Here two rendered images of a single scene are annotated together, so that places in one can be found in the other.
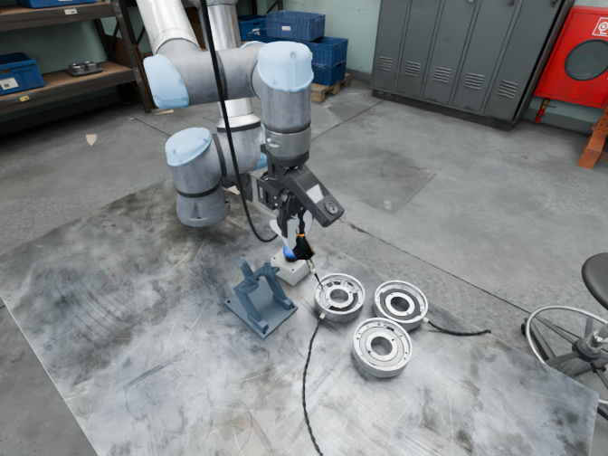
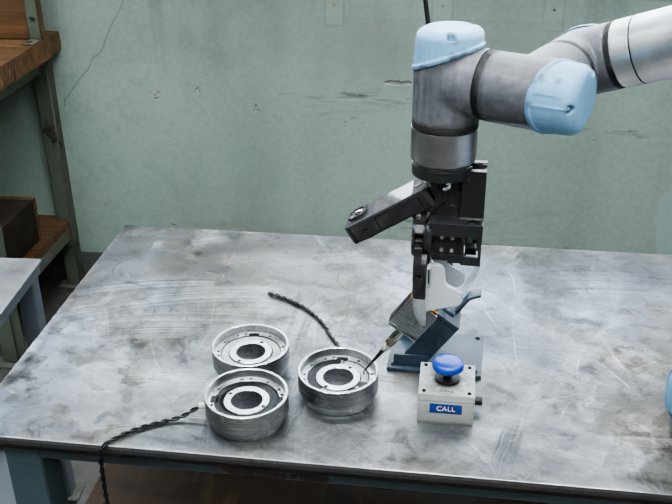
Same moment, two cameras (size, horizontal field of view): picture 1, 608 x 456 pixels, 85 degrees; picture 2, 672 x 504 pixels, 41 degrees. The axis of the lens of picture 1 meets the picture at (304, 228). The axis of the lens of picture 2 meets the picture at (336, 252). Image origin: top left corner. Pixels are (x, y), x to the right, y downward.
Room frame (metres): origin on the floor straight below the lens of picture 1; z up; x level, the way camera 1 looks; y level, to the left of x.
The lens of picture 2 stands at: (1.26, -0.59, 1.52)
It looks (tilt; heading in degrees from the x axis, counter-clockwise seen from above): 28 degrees down; 148
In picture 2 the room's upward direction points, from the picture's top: straight up
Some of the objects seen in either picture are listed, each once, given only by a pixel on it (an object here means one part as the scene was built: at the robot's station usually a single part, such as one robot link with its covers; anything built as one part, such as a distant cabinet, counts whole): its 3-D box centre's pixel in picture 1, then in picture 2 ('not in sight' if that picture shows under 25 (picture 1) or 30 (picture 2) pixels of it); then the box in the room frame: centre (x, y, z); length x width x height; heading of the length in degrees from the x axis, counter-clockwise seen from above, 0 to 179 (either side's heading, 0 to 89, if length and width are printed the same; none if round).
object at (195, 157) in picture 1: (194, 158); not in sight; (0.78, 0.28, 0.97); 0.13 x 0.12 x 0.14; 114
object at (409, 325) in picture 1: (399, 306); (247, 405); (0.42, -0.20, 0.82); 0.10 x 0.10 x 0.04
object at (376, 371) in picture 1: (380, 347); (251, 356); (0.32, -0.14, 0.82); 0.10 x 0.10 x 0.04
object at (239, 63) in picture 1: (253, 71); (540, 89); (0.59, 0.08, 1.23); 0.11 x 0.11 x 0.08; 24
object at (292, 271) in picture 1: (290, 261); (450, 392); (0.54, 0.03, 0.82); 0.08 x 0.07 x 0.05; 50
